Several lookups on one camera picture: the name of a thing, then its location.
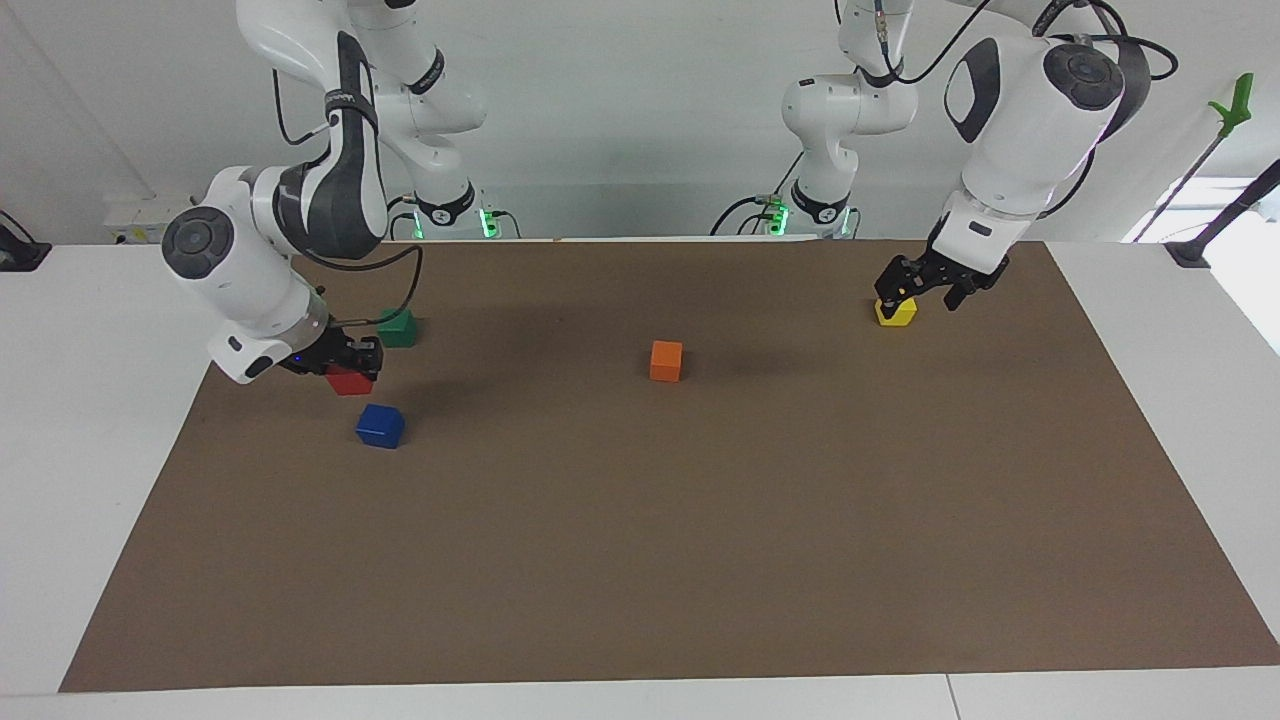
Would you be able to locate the white socket box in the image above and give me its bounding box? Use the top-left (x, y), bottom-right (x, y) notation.
top-left (103, 193), bottom-right (216, 247)

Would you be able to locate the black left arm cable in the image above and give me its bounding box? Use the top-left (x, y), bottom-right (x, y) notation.
top-left (875, 0), bottom-right (996, 89)

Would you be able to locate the brown paper mat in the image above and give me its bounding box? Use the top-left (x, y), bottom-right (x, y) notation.
top-left (58, 238), bottom-right (1280, 693)

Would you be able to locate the black left base cable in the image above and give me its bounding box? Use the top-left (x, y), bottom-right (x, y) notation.
top-left (709, 194), bottom-right (793, 238)

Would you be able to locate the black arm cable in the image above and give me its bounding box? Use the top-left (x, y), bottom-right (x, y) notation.
top-left (272, 65), bottom-right (425, 327)
top-left (875, 0), bottom-right (996, 89)

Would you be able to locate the black table clamp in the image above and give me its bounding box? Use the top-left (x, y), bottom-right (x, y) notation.
top-left (0, 210), bottom-right (53, 273)

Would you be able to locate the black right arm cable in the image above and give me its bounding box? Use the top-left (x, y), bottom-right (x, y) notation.
top-left (272, 65), bottom-right (425, 327)

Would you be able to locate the black table clamp stand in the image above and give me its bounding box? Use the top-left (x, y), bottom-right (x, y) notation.
top-left (1165, 158), bottom-right (1280, 269)

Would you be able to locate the blue wooden block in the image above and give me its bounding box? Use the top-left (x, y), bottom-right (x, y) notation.
top-left (355, 403), bottom-right (407, 450)

